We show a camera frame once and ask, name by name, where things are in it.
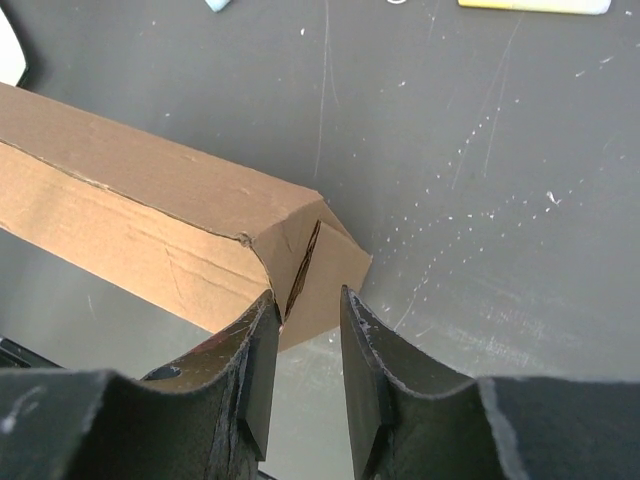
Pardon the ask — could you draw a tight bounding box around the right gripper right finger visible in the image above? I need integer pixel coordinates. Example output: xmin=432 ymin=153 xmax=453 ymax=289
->
xmin=340 ymin=287 xmax=500 ymax=479

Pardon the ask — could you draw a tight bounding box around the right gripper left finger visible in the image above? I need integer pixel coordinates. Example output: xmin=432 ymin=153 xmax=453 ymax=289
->
xmin=141 ymin=290 xmax=281 ymax=479

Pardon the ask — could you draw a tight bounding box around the cardboard box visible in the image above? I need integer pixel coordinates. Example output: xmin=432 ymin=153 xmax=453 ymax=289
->
xmin=1 ymin=85 xmax=371 ymax=349

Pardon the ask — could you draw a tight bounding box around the white square board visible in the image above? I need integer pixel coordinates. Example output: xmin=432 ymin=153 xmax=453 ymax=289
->
xmin=0 ymin=11 xmax=28 ymax=86

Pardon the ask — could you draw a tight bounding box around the yellow chalk stick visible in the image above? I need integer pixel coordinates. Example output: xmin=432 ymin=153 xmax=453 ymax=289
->
xmin=458 ymin=0 xmax=611 ymax=16

